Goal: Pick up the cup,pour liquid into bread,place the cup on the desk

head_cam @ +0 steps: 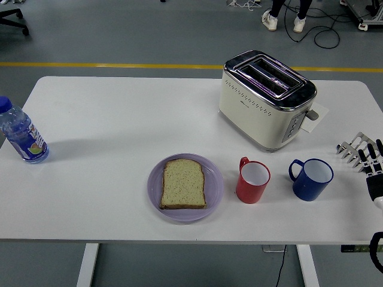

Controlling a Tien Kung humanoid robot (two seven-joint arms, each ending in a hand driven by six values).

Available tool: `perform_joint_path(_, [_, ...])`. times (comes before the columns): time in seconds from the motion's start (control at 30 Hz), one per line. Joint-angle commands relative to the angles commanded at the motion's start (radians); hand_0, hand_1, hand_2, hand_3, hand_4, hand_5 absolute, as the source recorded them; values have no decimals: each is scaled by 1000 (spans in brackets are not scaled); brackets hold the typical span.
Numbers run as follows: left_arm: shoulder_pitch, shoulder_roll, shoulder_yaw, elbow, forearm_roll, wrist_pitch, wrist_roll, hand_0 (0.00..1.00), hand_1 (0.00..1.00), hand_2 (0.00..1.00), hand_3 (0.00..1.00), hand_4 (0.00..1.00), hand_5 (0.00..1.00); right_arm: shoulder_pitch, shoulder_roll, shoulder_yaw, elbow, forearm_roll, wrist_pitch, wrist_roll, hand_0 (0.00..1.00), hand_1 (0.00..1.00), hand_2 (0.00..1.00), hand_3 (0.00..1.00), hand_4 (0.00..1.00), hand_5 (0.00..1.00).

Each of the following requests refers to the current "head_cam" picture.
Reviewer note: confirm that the black table control panel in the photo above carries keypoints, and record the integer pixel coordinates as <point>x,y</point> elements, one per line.
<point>354,248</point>

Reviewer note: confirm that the silver metal toast rack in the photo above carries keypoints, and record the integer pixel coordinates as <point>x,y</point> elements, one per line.
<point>348,147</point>

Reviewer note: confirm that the grey socket box under table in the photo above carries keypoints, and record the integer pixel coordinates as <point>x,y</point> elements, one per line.
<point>270,248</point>

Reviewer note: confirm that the slice of bread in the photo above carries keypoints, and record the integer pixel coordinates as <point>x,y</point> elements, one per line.
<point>183,185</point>

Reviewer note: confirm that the white sneaker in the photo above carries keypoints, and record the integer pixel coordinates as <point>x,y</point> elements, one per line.
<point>299,25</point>
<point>270,21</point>

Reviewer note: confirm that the white table leg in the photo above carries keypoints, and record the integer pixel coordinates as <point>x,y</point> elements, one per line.
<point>88,266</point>
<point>308,266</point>

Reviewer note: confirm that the clear bottle with blue cap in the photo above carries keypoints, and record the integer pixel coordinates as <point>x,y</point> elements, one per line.
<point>25,140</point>

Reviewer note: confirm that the purple round plate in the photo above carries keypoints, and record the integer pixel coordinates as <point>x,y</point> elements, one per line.
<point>215,185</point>

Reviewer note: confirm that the black office chair base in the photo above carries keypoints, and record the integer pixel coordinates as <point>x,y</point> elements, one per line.
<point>12,14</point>

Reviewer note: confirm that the equipment cart with metal frame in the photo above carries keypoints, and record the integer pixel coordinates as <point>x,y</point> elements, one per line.
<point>369,15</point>

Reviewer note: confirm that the cream and chrome toaster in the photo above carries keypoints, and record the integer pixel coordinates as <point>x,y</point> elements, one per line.
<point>251,119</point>

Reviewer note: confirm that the red enamel mug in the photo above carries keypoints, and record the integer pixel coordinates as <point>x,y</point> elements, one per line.
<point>249,194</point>

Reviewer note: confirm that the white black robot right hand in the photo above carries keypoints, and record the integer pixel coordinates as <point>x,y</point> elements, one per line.
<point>375,185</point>

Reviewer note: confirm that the white paper sheet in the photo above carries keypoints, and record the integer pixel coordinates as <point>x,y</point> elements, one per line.
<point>321,112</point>

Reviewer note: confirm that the person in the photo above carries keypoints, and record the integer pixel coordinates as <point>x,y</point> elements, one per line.
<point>276,7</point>

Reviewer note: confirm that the blue enamel mug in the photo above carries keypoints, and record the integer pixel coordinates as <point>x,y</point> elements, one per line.
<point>308,189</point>

